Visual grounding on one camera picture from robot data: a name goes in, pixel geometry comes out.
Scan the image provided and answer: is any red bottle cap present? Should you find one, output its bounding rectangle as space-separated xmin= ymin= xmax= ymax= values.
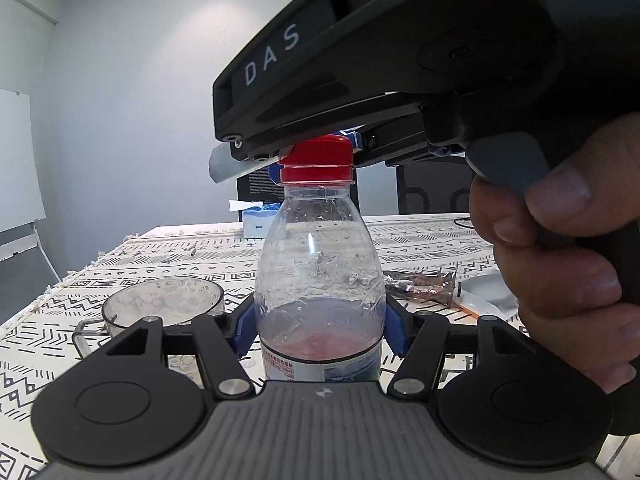
xmin=279 ymin=134 xmax=354 ymax=185

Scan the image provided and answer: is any whiteboard on stand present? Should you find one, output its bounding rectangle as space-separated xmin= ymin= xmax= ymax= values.
xmin=0 ymin=90 xmax=61 ymax=283

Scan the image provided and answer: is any clear plastic bottle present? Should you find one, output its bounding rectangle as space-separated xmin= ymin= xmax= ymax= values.
xmin=254 ymin=181 xmax=386 ymax=382

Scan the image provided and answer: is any glass measuring cup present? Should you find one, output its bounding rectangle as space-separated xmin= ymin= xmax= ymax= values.
xmin=72 ymin=276 xmax=224 ymax=359

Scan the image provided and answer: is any right hand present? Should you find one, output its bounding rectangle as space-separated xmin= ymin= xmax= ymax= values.
xmin=469 ymin=114 xmax=639 ymax=393

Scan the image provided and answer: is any black mesh office chair middle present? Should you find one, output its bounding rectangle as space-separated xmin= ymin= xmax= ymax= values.
xmin=236 ymin=167 xmax=283 ymax=204

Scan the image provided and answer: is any brown snack packet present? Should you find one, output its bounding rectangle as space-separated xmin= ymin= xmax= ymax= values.
xmin=383 ymin=269 xmax=457 ymax=307

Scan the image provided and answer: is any blue tissue box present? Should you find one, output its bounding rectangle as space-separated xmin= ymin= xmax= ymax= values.
xmin=229 ymin=200 xmax=281 ymax=238

